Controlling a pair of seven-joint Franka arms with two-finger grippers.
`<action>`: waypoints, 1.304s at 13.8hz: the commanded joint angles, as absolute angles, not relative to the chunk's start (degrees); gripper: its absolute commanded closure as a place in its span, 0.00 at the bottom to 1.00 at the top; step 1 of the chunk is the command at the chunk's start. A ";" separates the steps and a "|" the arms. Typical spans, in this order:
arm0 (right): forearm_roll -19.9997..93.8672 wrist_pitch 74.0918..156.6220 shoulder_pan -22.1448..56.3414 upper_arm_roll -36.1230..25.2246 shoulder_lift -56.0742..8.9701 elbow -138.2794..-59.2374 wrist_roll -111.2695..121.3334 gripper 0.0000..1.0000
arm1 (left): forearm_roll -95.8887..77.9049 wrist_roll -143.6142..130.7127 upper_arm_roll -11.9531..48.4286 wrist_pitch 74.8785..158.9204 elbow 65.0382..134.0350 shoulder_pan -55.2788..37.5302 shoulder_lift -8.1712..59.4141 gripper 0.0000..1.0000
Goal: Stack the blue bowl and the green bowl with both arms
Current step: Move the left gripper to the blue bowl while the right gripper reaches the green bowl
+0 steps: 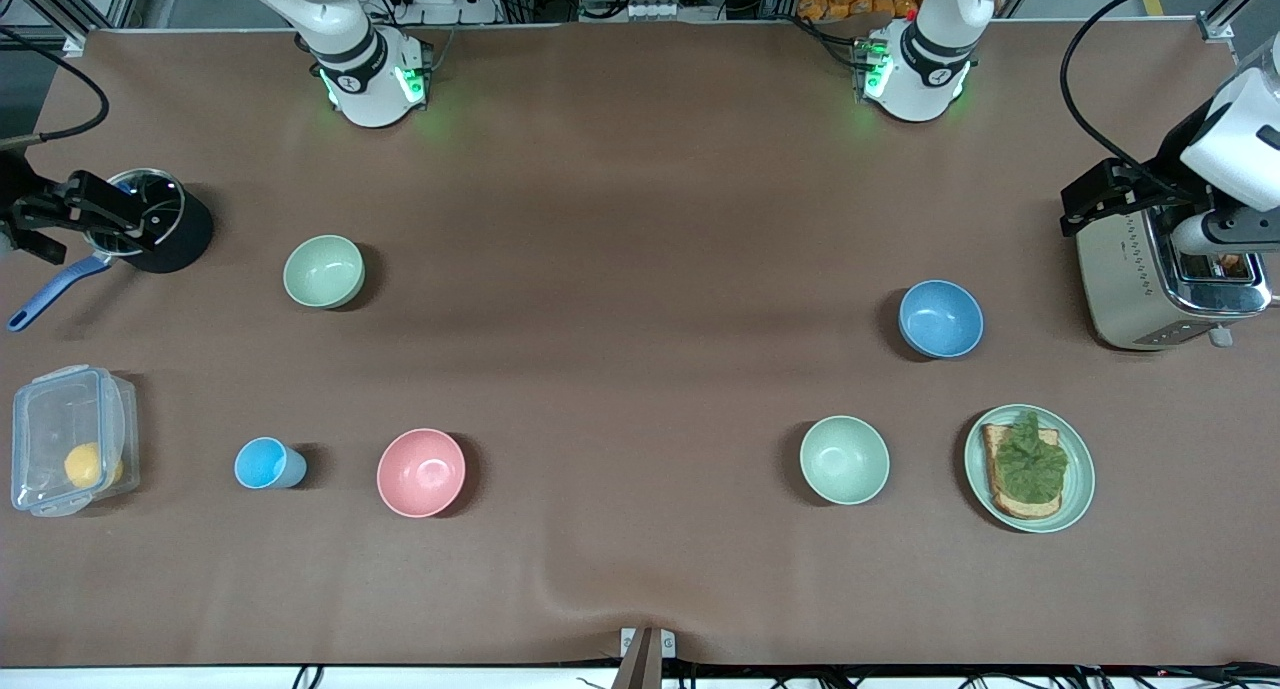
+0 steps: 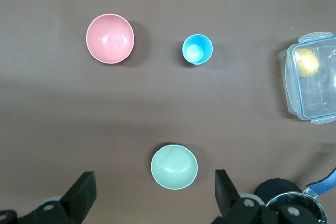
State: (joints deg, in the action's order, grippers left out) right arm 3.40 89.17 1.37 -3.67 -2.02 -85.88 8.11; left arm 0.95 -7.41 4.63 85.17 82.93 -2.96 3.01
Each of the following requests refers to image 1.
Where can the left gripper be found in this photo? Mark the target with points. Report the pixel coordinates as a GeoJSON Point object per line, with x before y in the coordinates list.
{"type": "Point", "coordinates": [1172, 161]}

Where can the pink bowl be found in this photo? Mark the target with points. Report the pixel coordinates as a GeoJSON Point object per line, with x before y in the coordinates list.
{"type": "Point", "coordinates": [421, 472]}

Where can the clear plastic lidded container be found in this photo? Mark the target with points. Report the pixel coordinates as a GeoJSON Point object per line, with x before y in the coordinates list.
{"type": "Point", "coordinates": [60, 419]}

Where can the white socket strip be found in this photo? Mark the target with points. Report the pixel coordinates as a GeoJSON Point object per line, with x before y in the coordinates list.
{"type": "Point", "coordinates": [650, 11]}

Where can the yellow lemon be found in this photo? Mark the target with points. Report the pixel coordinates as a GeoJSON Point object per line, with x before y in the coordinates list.
{"type": "Point", "coordinates": [88, 465]}

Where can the green lettuce leaf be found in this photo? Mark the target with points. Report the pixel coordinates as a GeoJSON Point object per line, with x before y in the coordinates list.
{"type": "Point", "coordinates": [1032, 464]}

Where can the metal mount bracket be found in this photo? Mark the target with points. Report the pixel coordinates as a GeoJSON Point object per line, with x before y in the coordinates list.
{"type": "Point", "coordinates": [648, 659]}

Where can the glass lid with blue knob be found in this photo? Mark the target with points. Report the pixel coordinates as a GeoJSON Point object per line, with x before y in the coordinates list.
{"type": "Point", "coordinates": [160, 191]}

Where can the cream and chrome toaster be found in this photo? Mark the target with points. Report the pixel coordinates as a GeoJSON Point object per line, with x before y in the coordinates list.
{"type": "Point", "coordinates": [1120, 289]}

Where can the green plate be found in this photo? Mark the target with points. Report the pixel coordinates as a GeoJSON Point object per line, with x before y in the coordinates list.
{"type": "Point", "coordinates": [1078, 469]}

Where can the green bowl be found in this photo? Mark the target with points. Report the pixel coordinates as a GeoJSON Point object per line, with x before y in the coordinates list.
{"type": "Point", "coordinates": [844, 459]}
{"type": "Point", "coordinates": [323, 271]}

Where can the blue bowl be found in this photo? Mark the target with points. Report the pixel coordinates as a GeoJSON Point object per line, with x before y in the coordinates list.
{"type": "Point", "coordinates": [940, 319]}

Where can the toast slice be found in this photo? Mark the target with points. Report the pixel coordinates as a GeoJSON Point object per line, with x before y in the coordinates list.
{"type": "Point", "coordinates": [1010, 507]}

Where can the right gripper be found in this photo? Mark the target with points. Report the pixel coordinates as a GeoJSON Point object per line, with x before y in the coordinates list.
{"type": "Point", "coordinates": [14, 187]}

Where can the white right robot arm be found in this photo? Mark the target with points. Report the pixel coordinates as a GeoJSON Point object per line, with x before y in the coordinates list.
{"type": "Point", "coordinates": [365, 79]}

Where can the brown table cloth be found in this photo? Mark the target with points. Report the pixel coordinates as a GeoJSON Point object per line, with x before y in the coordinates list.
{"type": "Point", "coordinates": [640, 419]}

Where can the blue cup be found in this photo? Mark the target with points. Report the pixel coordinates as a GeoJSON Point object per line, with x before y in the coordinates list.
{"type": "Point", "coordinates": [265, 463]}

